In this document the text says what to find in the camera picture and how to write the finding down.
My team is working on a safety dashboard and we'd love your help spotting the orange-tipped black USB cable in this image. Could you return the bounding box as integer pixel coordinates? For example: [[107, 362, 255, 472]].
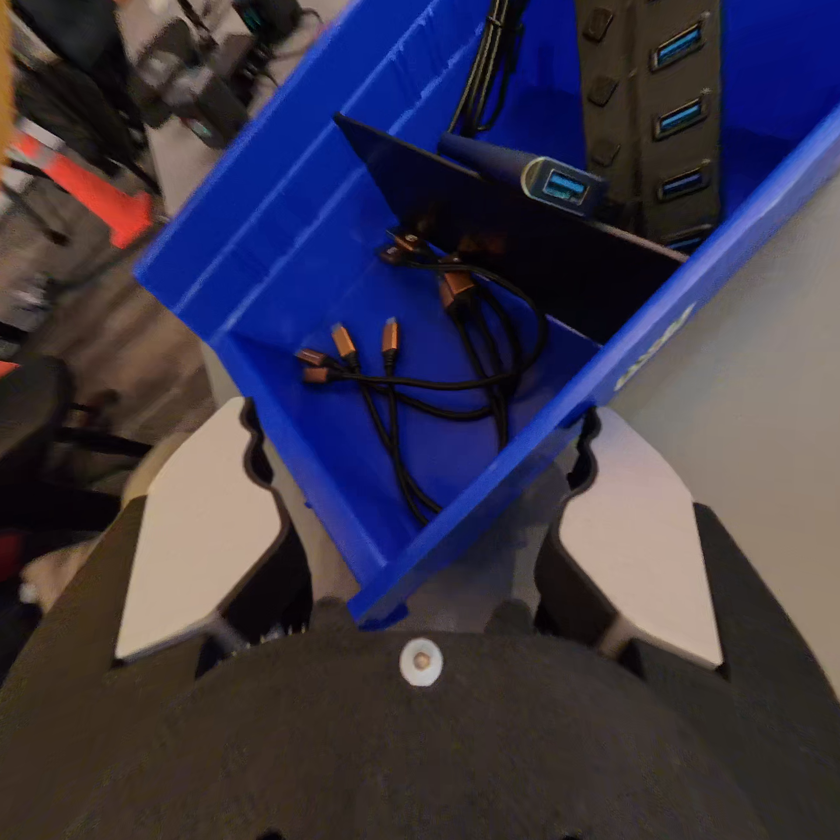
[[328, 244, 513, 526], [294, 228, 549, 421], [377, 262, 513, 519], [295, 268, 549, 454]]

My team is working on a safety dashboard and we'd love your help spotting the orange traffic cone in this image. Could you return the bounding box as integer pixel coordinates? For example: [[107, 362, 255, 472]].
[[10, 128, 158, 250]]

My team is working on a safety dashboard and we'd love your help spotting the black bin divider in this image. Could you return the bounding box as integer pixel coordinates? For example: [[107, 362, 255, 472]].
[[333, 113, 686, 345]]

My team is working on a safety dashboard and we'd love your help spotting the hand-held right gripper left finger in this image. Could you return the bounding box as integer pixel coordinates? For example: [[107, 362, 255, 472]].
[[115, 395, 312, 660]]

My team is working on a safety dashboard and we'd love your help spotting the black multi-port USB hub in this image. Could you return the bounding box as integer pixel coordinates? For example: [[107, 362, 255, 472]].
[[574, 0, 723, 257]]

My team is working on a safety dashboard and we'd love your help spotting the blue plastic bin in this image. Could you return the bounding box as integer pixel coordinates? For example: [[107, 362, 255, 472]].
[[134, 0, 840, 631]]

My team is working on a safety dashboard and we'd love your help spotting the grey USB adapter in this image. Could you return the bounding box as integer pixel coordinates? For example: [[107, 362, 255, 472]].
[[438, 131, 608, 217]]

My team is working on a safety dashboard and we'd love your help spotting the black USB hub with cable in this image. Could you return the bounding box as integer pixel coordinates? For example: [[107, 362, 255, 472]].
[[449, 0, 532, 139]]

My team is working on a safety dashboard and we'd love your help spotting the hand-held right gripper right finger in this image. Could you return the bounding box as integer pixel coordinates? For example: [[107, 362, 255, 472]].
[[533, 406, 725, 670]]

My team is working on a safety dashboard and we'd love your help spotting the black office chair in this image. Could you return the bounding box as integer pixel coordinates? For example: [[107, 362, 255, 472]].
[[0, 354, 152, 526]]

